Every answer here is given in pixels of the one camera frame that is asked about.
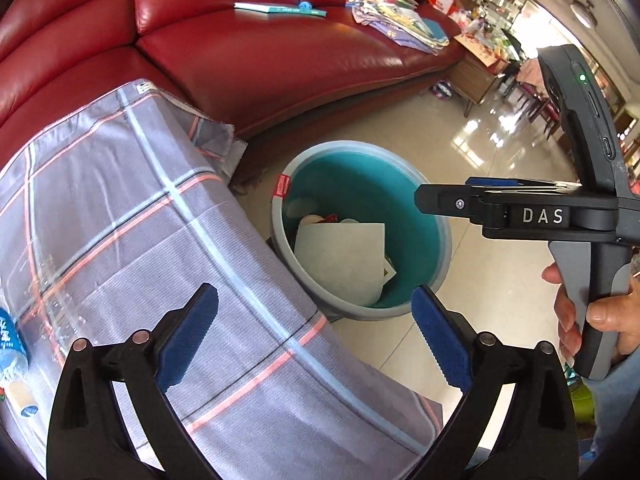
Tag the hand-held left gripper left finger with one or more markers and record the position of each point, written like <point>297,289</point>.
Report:
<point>185,337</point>

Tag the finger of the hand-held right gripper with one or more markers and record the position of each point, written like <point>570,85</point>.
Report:
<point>492,182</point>
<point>445,200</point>

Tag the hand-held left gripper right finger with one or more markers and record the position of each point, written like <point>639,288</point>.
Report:
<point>442,340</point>

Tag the teal plastic bucket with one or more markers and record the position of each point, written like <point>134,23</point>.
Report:
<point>400,200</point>

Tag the white paper napkin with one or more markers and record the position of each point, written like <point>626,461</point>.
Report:
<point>340,260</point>

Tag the blue label plastic bottle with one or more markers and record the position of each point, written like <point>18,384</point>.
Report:
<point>12,360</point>

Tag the person's right hand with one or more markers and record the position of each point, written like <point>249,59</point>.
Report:
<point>622,315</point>

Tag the blue and white ball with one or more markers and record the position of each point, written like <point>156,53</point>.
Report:
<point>442,91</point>

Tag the wooden side table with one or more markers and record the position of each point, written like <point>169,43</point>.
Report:
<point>475,75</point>

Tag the plaid grey blue tablecloth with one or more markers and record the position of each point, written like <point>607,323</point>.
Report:
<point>150,220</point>

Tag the person's grey blue pants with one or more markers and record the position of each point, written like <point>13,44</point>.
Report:
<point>615,415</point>

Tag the pile of colourful papers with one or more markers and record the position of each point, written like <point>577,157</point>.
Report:
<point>395,15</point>

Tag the thin teal book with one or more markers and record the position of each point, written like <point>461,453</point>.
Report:
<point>280,9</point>

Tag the red leather sofa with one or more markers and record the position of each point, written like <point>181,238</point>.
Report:
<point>225,60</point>

